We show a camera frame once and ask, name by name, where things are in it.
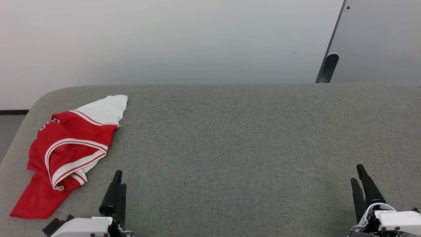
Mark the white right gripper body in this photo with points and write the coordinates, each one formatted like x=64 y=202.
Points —
x=398 y=222

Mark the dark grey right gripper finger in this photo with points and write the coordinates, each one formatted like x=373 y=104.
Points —
x=359 y=204
x=371 y=191

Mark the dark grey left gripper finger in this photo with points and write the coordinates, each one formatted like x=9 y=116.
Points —
x=111 y=197
x=122 y=204

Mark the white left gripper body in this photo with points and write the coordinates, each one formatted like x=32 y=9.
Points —
x=82 y=228

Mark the red and white jersey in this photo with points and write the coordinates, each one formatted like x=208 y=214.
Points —
x=65 y=154

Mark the grey fabric sofa cushion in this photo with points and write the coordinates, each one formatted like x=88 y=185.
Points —
x=230 y=148

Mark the light grey partition panel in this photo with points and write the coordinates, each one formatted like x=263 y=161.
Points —
x=381 y=42

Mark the black wall baseboard strip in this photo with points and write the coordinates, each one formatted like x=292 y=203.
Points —
x=13 y=112

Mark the dark metal partition post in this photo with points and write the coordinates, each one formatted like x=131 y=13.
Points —
x=335 y=29

